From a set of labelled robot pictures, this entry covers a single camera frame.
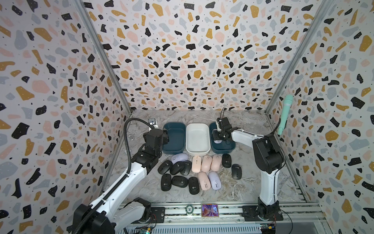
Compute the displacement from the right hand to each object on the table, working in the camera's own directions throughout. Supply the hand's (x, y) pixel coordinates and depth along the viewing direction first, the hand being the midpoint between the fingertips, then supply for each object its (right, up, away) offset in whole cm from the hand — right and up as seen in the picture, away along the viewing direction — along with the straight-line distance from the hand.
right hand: (218, 134), depth 103 cm
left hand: (-34, +4, -25) cm, 43 cm away
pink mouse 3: (-3, -17, -13) cm, 22 cm away
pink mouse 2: (-9, -17, -13) cm, 23 cm away
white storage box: (-15, -4, +1) cm, 15 cm away
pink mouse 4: (-11, -25, -22) cm, 35 cm away
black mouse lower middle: (-25, -25, -21) cm, 41 cm away
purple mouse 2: (-5, -25, -21) cm, 33 cm away
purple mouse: (-26, -14, -12) cm, 32 cm away
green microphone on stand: (+35, +20, -24) cm, 46 cm away
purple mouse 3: (-1, -5, -3) cm, 6 cm away
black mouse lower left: (-33, -26, -22) cm, 47 cm away
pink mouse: (-16, -17, -13) cm, 27 cm away
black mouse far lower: (+9, -22, -16) cm, 28 cm away
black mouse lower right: (-17, -27, -22) cm, 39 cm away
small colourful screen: (-9, -37, -29) cm, 48 cm away
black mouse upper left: (-35, -19, -16) cm, 42 cm away
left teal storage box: (-29, +2, -2) cm, 29 cm away
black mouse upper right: (-22, -19, -16) cm, 33 cm away
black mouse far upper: (+3, -16, -12) cm, 20 cm away
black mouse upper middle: (-28, -19, -16) cm, 37 cm away
